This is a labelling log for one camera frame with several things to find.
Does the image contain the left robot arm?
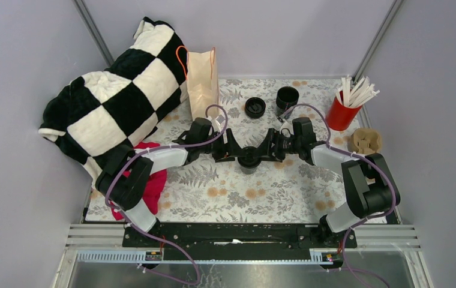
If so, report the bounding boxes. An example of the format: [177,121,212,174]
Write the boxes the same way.
[95,118,233,247]

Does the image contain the stack of black lids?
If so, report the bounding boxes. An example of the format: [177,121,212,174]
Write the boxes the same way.
[244,97,266,119]

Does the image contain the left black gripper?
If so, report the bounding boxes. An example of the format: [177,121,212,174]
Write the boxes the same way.
[199,128,245,163]

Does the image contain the black coffee cup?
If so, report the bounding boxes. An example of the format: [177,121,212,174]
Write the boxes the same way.
[239,163,259,175]

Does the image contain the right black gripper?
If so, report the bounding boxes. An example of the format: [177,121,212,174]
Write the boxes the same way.
[251,128,301,163]

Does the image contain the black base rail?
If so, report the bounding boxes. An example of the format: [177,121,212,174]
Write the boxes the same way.
[122,222,357,262]

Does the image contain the stack of black cups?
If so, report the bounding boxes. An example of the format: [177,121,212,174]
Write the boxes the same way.
[275,86,299,116]

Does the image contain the peach paper bag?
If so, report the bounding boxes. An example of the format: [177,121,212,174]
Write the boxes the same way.
[176,45,220,119]

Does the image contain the black cup lid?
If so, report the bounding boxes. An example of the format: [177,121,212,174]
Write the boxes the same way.
[237,146,261,169]

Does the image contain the brown cardboard cup carrier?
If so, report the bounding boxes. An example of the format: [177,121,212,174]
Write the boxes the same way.
[347,128,383,155]

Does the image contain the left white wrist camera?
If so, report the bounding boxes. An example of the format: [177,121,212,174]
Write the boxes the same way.
[207,115,227,138]

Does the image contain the white paper straws bundle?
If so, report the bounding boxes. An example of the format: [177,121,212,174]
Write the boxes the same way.
[335,76,380,109]

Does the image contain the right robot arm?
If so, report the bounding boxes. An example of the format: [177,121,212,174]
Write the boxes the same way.
[249,117,400,247]

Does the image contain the red cup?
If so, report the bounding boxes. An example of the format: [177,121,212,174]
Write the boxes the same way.
[326,96,362,131]

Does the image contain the red cloth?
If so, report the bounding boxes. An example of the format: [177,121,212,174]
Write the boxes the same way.
[111,142,167,221]

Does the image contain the black white checkered blanket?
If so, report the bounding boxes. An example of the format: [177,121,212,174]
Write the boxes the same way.
[38,17,188,179]

